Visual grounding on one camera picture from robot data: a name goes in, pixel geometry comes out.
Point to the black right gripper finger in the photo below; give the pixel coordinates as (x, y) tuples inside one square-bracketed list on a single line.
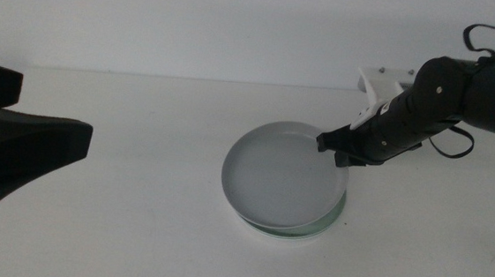
[(336, 141), (349, 160)]

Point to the grey shallow bowl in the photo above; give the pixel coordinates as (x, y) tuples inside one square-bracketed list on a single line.
[(282, 176)]

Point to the mint green shallow bowl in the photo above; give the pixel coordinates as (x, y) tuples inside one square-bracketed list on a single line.
[(313, 233)]

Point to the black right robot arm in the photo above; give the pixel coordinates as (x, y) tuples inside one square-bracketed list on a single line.
[(485, 99)]

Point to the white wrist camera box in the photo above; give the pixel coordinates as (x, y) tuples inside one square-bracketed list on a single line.
[(380, 84)]

